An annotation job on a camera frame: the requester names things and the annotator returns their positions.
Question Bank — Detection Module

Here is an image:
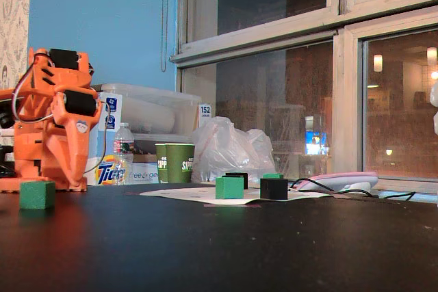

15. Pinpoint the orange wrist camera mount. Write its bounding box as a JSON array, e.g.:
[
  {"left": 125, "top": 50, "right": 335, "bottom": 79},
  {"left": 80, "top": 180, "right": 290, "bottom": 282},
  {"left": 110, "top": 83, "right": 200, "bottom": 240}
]
[{"left": 0, "top": 88, "right": 18, "bottom": 131}]

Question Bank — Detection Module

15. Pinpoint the metal blind cord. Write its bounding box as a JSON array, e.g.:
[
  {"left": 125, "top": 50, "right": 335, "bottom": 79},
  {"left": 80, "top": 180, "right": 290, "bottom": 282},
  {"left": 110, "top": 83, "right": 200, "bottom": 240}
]
[{"left": 160, "top": 0, "right": 171, "bottom": 73}]

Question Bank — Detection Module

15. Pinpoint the clear plastic storage bin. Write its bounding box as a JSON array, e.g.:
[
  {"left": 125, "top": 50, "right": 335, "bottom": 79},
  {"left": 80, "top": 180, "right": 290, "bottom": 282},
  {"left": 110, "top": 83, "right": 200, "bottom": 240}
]
[{"left": 92, "top": 83, "right": 203, "bottom": 146}]

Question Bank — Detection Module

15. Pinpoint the white plastic tray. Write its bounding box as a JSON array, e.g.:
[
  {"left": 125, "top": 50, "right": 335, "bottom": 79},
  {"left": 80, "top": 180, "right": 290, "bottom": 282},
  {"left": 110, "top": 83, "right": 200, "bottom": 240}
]
[{"left": 300, "top": 181, "right": 374, "bottom": 193}]

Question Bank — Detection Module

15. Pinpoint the white box with 152 label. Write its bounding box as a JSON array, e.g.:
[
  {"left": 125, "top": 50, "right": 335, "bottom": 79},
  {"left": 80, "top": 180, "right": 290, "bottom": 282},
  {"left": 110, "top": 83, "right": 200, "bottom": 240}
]
[{"left": 197, "top": 103, "right": 214, "bottom": 129}]

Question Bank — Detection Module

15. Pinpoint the clear plastic water bottle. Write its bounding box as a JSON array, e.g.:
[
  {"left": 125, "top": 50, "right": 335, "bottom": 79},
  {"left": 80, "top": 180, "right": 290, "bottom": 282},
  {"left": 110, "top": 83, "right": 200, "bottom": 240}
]
[{"left": 113, "top": 122, "right": 135, "bottom": 185}]

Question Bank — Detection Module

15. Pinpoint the white window frame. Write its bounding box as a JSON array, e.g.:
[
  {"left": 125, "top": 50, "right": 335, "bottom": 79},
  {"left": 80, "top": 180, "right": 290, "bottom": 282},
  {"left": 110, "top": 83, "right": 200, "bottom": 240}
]
[{"left": 169, "top": 0, "right": 438, "bottom": 194}]

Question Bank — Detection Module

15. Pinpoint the translucent plastic bag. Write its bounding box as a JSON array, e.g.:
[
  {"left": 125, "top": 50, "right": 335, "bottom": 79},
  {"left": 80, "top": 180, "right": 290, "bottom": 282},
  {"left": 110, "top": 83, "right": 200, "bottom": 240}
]
[{"left": 190, "top": 116, "right": 276, "bottom": 183}]

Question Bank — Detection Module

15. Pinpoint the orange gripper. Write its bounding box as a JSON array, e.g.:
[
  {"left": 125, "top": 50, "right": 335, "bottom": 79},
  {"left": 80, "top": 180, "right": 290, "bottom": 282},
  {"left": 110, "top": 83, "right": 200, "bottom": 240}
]
[{"left": 44, "top": 89, "right": 103, "bottom": 191}]

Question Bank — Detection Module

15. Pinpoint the Tide detergent box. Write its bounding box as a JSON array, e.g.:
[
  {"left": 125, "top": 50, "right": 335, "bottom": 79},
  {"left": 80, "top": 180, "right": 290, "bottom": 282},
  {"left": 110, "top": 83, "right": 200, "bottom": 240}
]
[{"left": 83, "top": 92, "right": 160, "bottom": 186}]

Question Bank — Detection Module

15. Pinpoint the thin black adapter cable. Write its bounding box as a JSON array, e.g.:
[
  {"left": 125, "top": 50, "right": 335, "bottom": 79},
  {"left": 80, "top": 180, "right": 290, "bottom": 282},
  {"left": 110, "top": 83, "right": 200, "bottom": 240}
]
[{"left": 289, "top": 178, "right": 417, "bottom": 201}]

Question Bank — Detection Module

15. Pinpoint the pink pencil case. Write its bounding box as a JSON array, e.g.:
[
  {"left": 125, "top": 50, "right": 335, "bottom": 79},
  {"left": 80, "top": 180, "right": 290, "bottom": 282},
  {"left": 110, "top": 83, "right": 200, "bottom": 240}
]
[{"left": 296, "top": 171, "right": 379, "bottom": 187}]

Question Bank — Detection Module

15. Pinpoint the black cube with cross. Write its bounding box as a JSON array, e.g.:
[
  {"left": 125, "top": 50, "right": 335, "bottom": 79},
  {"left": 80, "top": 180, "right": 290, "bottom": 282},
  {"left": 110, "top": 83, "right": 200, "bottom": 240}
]
[
  {"left": 259, "top": 178, "right": 289, "bottom": 200},
  {"left": 225, "top": 172, "right": 248, "bottom": 190}
]

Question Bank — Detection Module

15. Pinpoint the white paper grid sheet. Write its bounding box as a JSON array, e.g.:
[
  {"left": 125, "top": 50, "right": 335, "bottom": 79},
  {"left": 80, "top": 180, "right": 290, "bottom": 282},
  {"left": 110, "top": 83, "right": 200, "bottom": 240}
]
[{"left": 140, "top": 184, "right": 343, "bottom": 206}]

